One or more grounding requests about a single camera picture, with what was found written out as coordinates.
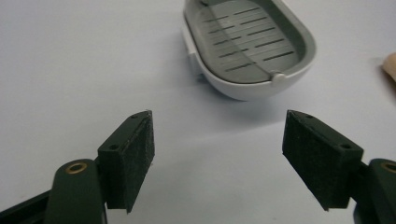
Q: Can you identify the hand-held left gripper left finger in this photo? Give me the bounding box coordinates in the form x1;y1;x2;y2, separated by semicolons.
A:
96;109;156;215

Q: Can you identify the white soap dish grey insert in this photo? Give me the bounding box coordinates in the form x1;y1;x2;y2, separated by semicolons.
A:
181;0;318;102

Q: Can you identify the tan object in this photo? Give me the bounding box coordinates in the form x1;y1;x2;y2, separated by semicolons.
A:
382;51;396;82

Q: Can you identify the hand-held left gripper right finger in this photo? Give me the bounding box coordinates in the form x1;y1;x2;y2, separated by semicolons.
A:
281;109;364;212

